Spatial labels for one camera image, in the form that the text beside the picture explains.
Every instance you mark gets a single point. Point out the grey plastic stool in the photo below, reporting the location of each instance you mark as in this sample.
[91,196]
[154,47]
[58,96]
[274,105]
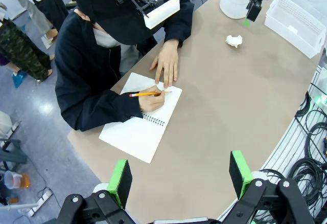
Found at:
[10,155]

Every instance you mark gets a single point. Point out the white spiral notebook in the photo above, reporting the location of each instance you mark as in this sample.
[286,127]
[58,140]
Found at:
[143,134]

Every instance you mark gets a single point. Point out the white perforated plastic basket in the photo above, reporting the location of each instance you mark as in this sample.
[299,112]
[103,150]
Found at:
[293,27]

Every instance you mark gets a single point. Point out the white head-mounted camera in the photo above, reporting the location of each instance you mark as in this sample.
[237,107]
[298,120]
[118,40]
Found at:
[161,13]

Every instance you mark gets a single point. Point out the white paper ball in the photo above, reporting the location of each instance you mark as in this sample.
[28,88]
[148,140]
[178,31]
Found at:
[233,41]

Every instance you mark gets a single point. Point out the yellow pencil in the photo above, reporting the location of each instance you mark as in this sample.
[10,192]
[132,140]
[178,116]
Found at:
[145,94]

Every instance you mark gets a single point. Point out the person's right hand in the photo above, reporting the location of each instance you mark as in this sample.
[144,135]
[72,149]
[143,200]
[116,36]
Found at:
[152,101]

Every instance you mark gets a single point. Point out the person's left hand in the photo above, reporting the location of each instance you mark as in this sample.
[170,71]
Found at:
[167,63]

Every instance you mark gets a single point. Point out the clear measuring jug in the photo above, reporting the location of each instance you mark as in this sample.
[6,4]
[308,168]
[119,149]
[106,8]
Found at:
[15,179]

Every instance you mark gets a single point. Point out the white round trash bin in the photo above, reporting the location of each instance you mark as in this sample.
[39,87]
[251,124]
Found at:
[233,4]

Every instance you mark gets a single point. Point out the white power strip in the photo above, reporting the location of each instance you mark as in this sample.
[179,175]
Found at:
[41,201]

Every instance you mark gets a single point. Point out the person's left forearm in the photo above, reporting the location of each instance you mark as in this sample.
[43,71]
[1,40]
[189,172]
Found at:
[178,22]

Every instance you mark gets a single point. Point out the person in black jacket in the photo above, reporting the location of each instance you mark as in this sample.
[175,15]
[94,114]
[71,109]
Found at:
[84,75]

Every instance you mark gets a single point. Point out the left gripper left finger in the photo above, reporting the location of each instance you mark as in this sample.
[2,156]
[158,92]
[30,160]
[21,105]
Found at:
[120,183]

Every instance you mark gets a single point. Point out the person's right forearm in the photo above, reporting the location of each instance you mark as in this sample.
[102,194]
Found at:
[102,111]

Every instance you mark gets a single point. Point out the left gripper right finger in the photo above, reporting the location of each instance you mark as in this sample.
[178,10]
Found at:
[240,175]

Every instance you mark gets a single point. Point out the black cap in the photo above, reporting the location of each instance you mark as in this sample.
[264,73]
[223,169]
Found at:
[107,6]

